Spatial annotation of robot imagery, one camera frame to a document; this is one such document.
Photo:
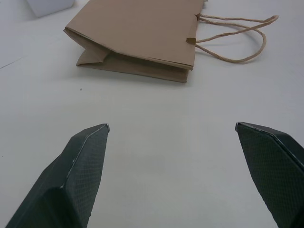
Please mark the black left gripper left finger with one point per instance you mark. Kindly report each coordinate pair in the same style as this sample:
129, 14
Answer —
78, 175

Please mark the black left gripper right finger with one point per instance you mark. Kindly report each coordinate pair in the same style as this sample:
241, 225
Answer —
273, 171

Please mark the white box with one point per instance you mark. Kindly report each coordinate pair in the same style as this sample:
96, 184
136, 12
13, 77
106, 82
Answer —
48, 6

